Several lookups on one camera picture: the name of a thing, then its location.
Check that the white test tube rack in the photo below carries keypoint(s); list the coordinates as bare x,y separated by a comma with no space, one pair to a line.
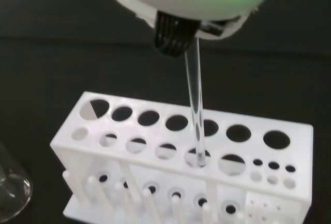
144,167

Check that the black bench cloth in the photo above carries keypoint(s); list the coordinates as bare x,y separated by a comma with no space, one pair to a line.
77,53

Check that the small clear glass beaker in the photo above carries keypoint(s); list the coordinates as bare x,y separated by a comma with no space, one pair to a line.
15,182

